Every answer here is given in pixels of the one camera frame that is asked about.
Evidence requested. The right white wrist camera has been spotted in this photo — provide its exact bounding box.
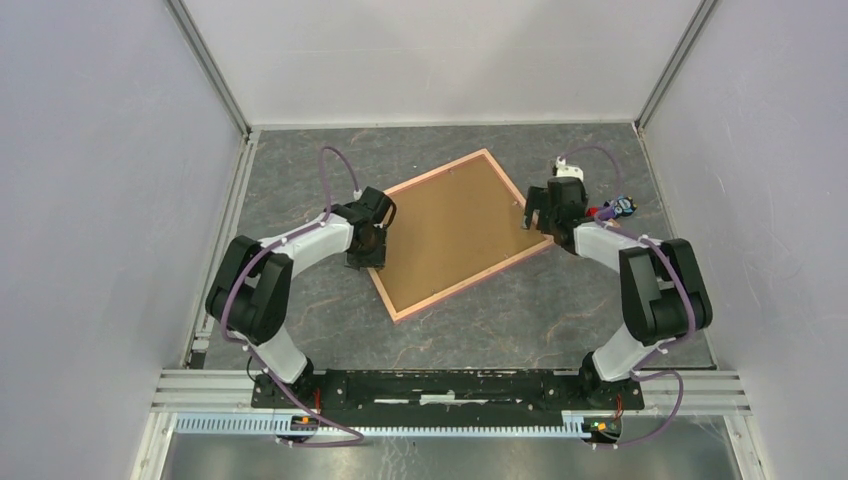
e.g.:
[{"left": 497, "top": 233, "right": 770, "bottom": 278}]
[{"left": 552, "top": 156, "right": 584, "bottom": 182}]

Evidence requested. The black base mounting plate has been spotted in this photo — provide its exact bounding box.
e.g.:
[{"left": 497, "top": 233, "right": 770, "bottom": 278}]
[{"left": 290, "top": 369, "right": 645, "bottom": 428}]

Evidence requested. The aluminium rail frame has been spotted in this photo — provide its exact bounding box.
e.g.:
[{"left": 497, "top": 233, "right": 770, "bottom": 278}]
[{"left": 129, "top": 125, "right": 773, "bottom": 480}]

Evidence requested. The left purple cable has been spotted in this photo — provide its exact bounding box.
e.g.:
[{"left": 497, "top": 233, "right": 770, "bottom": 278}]
[{"left": 218, "top": 145, "right": 367, "bottom": 450}]

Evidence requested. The white slotted cable duct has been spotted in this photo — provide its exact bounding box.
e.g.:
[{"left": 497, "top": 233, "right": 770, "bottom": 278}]
[{"left": 173, "top": 413, "right": 621, "bottom": 439}]

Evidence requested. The brown cardboard backing board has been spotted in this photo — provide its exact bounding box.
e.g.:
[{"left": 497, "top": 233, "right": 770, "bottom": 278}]
[{"left": 377, "top": 156, "right": 546, "bottom": 314}]

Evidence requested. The blue owl toy block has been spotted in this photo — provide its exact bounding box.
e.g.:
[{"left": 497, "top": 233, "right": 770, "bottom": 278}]
[{"left": 608, "top": 195, "right": 638, "bottom": 219}]

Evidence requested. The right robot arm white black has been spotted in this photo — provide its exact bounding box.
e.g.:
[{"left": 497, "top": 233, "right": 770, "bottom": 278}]
[{"left": 522, "top": 176, "right": 713, "bottom": 408}]

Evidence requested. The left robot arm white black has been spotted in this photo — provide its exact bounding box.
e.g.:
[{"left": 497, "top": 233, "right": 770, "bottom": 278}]
[{"left": 204, "top": 187, "right": 397, "bottom": 408}]

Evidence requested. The pink wooden picture frame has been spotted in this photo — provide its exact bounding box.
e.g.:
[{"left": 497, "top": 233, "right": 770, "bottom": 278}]
[{"left": 362, "top": 148, "right": 556, "bottom": 325}]

